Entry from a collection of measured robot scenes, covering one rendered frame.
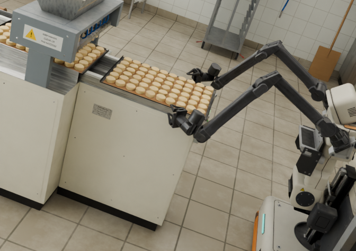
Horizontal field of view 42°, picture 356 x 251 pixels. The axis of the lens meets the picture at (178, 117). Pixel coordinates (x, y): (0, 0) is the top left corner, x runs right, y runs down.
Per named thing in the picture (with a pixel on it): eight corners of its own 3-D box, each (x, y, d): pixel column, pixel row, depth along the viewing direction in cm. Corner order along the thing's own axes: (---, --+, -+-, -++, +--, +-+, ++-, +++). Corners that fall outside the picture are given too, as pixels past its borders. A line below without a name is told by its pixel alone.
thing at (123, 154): (54, 196, 292) (79, 72, 249) (76, 167, 323) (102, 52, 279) (158, 236, 289) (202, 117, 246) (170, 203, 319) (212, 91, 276)
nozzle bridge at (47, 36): (5, 73, 237) (12, 10, 221) (64, 33, 300) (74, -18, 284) (64, 95, 235) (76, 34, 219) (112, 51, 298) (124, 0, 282)
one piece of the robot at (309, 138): (314, 154, 276) (330, 124, 266) (317, 180, 252) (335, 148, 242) (288, 144, 277) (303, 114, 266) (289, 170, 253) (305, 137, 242)
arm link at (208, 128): (270, 90, 217) (266, 84, 227) (263, 81, 216) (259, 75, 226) (201, 146, 227) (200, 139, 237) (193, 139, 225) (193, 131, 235)
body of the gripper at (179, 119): (170, 126, 236) (177, 134, 231) (175, 109, 231) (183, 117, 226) (180, 125, 240) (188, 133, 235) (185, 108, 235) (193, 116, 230)
